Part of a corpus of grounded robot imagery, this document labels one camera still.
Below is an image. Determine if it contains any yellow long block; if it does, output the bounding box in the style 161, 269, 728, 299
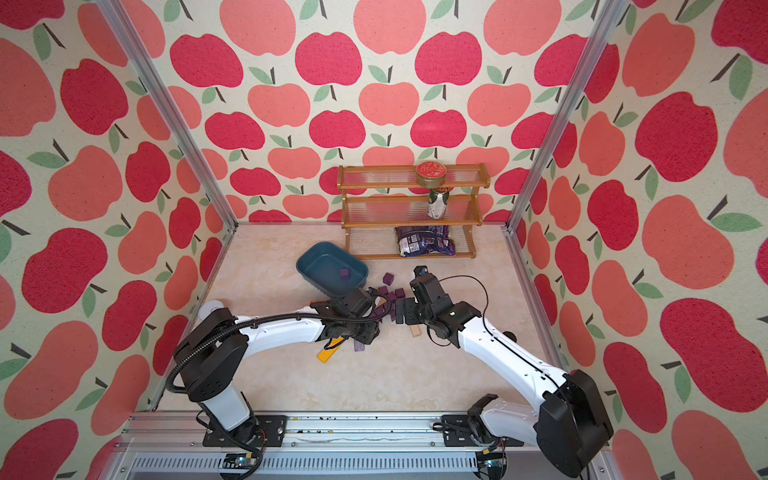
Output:
317, 337, 346, 364

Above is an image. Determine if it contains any right aluminium frame post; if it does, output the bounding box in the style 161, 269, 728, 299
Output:
505, 0, 630, 236

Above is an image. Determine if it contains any left aluminium frame post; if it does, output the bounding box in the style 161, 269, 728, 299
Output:
96, 1, 239, 232

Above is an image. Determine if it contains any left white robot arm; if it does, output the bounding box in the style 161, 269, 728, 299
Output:
165, 288, 381, 454

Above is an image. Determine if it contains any aluminium frame post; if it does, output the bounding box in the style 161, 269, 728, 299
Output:
505, 0, 630, 236
96, 1, 239, 232

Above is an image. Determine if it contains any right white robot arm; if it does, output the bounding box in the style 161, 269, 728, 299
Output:
397, 266, 614, 478

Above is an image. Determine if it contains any red round tin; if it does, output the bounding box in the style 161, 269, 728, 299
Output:
415, 161, 448, 189

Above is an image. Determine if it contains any purple snack bag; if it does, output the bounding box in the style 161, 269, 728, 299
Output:
395, 225, 457, 257

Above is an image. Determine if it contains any yellow tin can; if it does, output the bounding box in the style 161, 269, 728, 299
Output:
197, 300, 224, 320

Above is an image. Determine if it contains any wooden three-tier shelf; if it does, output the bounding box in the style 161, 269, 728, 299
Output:
337, 164, 490, 260

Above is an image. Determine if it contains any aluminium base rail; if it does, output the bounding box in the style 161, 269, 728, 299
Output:
101, 410, 619, 480

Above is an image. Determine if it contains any teal plastic storage bin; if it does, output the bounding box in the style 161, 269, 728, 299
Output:
296, 241, 369, 298

